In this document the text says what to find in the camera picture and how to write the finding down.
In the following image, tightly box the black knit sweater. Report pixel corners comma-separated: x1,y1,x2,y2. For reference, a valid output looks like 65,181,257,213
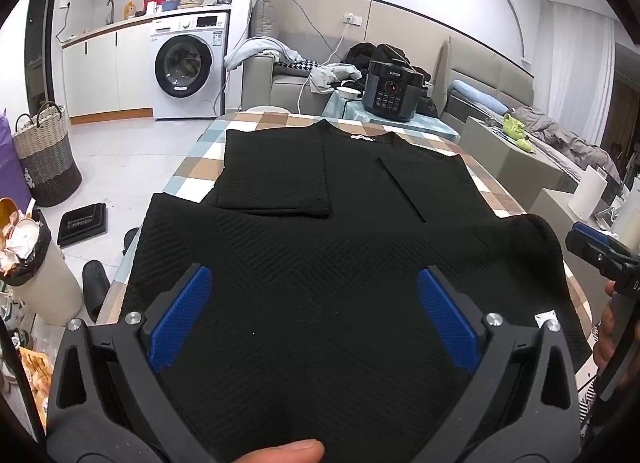
121,119,593,463

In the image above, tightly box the grey crumpled garment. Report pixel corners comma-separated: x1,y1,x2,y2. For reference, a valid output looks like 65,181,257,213
307,63,362,95

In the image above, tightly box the light grey hoodie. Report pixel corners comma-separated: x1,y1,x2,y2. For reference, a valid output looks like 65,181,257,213
224,36,301,71

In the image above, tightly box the dark electric pressure cooker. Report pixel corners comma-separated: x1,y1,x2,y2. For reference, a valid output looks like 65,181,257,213
361,59,430,123

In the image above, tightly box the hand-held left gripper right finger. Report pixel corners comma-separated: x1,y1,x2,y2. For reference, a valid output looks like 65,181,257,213
415,265,583,463

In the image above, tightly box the woven laundry basket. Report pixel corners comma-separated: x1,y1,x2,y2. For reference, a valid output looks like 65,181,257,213
11,102,83,208

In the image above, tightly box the white paper towel roll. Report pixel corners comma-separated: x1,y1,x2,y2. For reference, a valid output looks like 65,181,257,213
570,166,608,221

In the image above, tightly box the light blue pillow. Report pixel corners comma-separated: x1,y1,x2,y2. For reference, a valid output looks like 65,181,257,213
452,80,508,116

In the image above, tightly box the white washing machine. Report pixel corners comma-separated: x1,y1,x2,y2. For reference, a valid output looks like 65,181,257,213
150,12,230,120

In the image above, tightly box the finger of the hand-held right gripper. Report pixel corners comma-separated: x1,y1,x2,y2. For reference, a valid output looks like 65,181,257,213
565,222,632,271

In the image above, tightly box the white trash bin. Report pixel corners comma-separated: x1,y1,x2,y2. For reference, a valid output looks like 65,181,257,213
0,198,83,328

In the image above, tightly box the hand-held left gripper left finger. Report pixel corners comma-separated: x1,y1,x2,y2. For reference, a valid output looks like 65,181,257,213
47,263,216,463

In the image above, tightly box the person's right hand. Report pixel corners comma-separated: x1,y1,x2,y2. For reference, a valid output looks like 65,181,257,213
592,280,623,376

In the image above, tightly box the white round stool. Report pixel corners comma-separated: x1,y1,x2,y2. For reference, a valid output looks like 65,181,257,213
247,104,296,117

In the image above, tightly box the brown and blue checked tablecloth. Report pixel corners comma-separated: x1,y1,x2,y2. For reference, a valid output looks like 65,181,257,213
97,110,593,344

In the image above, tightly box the grey bed blanket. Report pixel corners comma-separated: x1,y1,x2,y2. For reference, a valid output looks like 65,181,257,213
510,106,608,169

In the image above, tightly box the black flat tray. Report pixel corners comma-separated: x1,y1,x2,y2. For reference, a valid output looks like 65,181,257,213
56,202,108,247

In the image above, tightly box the person's left hand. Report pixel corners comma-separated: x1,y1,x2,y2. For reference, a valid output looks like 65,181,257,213
232,439,326,463

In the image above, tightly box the black jacket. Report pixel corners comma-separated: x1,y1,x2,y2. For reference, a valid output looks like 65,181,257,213
346,43,426,79

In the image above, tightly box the houndstooth cushion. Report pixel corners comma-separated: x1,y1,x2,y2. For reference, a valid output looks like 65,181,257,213
274,57,326,71

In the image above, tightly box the white base kitchen cabinet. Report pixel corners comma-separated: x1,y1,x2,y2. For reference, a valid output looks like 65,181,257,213
62,26,153,124

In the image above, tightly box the green plush toy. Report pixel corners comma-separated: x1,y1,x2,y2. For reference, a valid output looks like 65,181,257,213
501,113,533,151

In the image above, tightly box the black door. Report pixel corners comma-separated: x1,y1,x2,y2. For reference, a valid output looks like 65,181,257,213
25,0,66,114

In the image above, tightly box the grey low cabinet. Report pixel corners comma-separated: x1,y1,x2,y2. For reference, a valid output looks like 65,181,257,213
460,116,576,211

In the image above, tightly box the beige sofa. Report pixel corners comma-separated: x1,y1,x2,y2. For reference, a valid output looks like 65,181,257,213
241,0,366,119

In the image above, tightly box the teal checked side tablecloth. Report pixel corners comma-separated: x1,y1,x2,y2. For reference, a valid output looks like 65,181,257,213
322,90,461,144

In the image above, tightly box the purple plastic bag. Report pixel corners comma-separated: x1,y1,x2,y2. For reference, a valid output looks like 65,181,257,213
0,108,33,211

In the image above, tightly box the white curtain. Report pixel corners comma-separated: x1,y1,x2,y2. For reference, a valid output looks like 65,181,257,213
535,0,616,144

